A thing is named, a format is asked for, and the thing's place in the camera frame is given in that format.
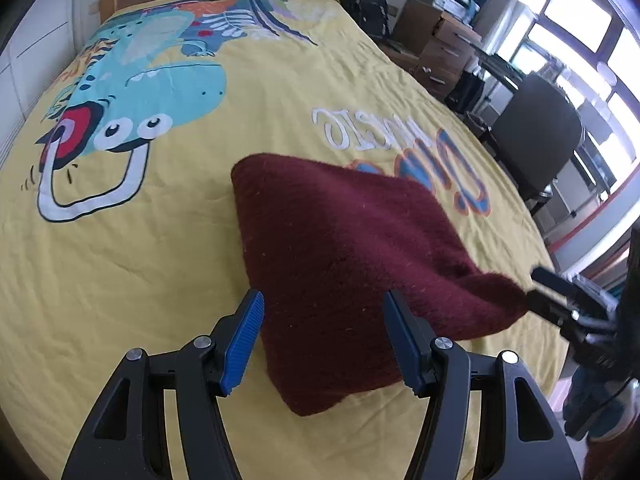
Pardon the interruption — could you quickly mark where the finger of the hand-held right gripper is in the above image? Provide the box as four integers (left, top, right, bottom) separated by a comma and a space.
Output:
526, 291, 577, 329
531, 266, 589, 307

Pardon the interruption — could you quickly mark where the black office chair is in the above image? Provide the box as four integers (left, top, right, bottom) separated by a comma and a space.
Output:
487, 74, 586, 216

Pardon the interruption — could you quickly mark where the window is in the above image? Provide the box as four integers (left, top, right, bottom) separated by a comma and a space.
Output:
500, 0, 640, 186

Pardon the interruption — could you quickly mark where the glass top desk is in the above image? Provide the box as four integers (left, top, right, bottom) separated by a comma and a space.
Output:
470, 42, 531, 91

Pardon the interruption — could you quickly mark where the yellow printed blanket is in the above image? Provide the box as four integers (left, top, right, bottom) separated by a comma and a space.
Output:
0, 0, 563, 480

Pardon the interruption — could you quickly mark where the white wardrobe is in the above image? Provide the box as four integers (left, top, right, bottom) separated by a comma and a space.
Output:
0, 0, 106, 161

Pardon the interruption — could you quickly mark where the black backpack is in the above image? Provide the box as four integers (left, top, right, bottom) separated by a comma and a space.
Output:
342, 0, 391, 38

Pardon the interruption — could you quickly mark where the black bag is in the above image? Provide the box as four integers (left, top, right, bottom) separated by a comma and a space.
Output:
446, 71, 487, 115

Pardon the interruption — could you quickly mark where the brown wooden drawer cabinet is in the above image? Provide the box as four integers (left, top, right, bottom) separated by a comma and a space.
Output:
417, 35, 476, 100

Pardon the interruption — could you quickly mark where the maroon fuzzy towel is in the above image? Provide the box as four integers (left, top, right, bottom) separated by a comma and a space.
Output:
231, 152, 531, 417

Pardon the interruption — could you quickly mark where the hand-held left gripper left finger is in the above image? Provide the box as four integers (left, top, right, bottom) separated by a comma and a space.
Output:
61, 289, 266, 480

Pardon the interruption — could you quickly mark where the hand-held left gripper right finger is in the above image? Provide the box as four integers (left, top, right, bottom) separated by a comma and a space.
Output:
382, 289, 583, 480

